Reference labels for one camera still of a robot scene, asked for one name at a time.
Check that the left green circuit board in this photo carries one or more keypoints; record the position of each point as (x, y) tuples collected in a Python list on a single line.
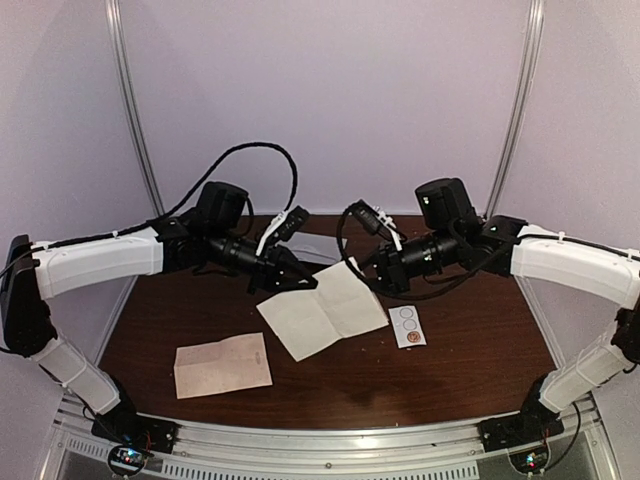
[(123, 460)]

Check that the aluminium front table rail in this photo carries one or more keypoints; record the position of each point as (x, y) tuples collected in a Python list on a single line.
[(445, 451)]

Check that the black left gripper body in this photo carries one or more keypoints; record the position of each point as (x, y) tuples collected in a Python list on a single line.
[(264, 269)]

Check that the right green circuit board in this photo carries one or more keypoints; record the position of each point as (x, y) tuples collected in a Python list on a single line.
[(529, 462)]

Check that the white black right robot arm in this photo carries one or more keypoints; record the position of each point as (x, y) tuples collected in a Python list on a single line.
[(512, 247)]

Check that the white seal sticker strip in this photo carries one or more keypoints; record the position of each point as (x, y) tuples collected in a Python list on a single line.
[(407, 327)]

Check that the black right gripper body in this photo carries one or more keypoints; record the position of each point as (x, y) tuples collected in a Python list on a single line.
[(398, 274)]

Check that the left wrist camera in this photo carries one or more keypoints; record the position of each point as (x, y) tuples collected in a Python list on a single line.
[(282, 227)]

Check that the aluminium corner post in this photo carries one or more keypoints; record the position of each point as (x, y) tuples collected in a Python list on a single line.
[(529, 59), (132, 115)]

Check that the aluminium left corner post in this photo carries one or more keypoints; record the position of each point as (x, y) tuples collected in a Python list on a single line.
[(132, 115)]

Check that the beige ornate letter sheet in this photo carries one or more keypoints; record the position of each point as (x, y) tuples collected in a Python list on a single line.
[(309, 321)]

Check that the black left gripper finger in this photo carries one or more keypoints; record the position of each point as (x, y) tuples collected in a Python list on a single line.
[(273, 285), (291, 267)]

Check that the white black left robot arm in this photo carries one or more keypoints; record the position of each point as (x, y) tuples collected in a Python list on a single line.
[(203, 235)]

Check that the folded beige paper sheet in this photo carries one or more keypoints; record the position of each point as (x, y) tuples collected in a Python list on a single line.
[(232, 364)]

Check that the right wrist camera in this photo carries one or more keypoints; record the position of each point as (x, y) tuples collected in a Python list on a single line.
[(376, 222)]

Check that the green circuit board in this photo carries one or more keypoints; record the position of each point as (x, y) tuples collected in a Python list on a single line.
[(529, 462), (123, 460)]

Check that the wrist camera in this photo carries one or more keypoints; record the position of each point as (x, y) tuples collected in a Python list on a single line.
[(376, 222), (282, 227)]

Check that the aluminium right corner post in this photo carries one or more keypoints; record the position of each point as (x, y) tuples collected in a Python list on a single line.
[(529, 59)]

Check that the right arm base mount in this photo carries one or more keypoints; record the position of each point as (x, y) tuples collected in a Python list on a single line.
[(511, 431)]

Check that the grey envelope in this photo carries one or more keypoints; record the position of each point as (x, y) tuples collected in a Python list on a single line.
[(314, 248)]

